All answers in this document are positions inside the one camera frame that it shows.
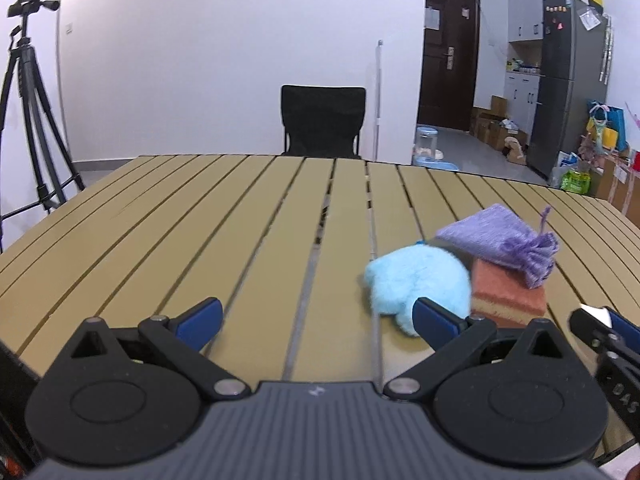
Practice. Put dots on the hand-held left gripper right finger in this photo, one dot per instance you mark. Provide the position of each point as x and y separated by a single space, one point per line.
434 322

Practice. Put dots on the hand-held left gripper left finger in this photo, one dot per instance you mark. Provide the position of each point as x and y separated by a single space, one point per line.
200 319

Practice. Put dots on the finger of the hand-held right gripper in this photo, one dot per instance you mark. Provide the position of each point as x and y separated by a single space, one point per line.
595 340
627 332

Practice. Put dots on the light blue plush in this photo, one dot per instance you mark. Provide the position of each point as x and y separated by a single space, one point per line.
417 285

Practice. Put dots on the orange and yellow sponge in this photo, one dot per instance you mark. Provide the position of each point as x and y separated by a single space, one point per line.
505 295

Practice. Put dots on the tan slatted folding table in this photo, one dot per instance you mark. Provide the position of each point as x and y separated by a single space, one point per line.
200 230

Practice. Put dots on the large taped cardboard box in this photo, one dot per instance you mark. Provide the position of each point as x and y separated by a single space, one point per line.
617 190

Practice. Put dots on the green bag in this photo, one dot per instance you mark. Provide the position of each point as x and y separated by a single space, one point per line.
575 182

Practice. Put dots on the red gift box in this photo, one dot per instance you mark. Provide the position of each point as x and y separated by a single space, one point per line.
635 161

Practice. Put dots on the pet water dispenser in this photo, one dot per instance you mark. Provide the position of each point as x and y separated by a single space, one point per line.
430 150

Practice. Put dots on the brown plush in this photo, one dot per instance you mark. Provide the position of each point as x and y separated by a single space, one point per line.
515 150

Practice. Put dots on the yellow gift bag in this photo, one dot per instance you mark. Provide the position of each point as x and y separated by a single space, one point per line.
610 137

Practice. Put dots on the pile of small cardboard boxes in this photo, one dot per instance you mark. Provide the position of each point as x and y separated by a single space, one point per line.
492 127

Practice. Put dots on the blue gift bag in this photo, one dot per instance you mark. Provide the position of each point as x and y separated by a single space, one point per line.
617 120

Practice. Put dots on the white mop stick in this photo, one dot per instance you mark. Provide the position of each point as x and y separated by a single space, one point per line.
377 100

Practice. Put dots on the black folding chair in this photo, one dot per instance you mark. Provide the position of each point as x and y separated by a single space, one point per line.
322 120

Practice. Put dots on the dark brown door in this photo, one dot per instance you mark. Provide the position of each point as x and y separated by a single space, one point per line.
450 85

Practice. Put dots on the grey fridge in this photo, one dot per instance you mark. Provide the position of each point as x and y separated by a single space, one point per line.
565 85

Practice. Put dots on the black tripod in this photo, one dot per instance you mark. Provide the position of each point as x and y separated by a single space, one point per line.
25 85

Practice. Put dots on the white paper sheet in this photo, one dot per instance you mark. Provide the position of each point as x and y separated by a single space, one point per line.
433 17

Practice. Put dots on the white cabinet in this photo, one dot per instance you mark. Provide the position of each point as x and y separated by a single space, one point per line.
525 10

